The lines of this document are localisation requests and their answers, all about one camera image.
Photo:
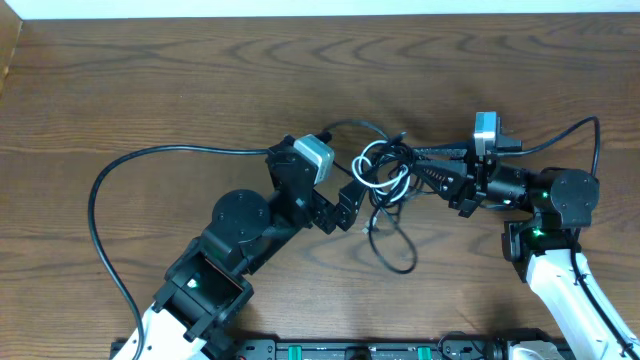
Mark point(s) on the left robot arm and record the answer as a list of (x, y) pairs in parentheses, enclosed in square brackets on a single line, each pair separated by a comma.
[(206, 287)]

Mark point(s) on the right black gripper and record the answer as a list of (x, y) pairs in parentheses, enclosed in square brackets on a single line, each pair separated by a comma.
[(467, 191)]

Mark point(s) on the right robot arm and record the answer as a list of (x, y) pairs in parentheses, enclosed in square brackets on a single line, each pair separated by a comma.
[(545, 249)]

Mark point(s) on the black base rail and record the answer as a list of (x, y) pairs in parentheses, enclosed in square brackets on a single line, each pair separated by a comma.
[(518, 344)]

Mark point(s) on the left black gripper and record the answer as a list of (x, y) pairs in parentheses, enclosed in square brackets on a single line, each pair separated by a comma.
[(328, 226)]

